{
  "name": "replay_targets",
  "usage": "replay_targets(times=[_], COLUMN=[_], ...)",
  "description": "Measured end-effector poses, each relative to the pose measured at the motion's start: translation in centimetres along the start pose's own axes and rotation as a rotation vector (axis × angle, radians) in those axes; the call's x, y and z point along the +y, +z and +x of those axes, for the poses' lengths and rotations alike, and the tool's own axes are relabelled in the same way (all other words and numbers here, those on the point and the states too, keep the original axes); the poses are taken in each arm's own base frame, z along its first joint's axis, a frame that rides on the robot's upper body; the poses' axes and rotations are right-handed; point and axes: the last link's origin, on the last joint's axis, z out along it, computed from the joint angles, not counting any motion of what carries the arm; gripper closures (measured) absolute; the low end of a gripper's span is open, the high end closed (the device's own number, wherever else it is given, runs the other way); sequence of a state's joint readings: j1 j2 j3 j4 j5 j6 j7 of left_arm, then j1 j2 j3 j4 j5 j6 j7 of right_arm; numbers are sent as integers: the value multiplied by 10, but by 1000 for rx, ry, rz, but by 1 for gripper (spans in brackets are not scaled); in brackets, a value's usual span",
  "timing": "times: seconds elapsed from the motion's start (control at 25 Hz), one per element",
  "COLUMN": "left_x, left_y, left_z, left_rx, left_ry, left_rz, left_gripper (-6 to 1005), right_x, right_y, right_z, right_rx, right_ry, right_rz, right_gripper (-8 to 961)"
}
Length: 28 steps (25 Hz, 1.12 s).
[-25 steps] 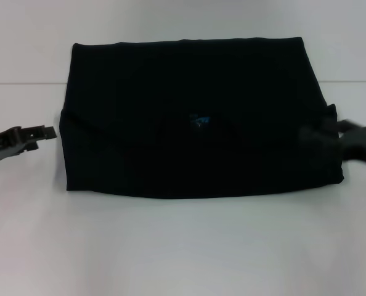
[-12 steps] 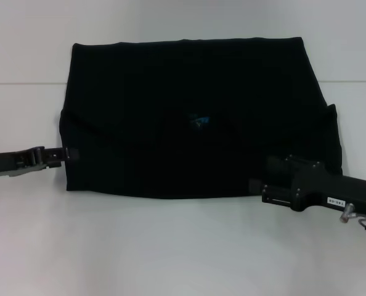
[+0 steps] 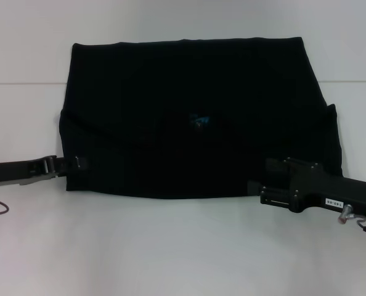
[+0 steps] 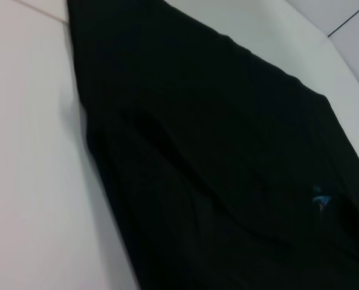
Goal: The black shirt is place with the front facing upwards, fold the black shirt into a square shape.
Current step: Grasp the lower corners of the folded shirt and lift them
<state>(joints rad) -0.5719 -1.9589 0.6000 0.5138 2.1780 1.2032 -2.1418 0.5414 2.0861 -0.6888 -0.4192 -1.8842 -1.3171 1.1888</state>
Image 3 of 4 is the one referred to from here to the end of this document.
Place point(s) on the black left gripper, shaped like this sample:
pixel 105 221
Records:
pixel 13 171

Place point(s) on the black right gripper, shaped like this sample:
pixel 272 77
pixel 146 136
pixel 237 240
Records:
pixel 331 191

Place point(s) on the black shirt with FREE print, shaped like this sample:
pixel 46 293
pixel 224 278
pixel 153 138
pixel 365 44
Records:
pixel 201 123

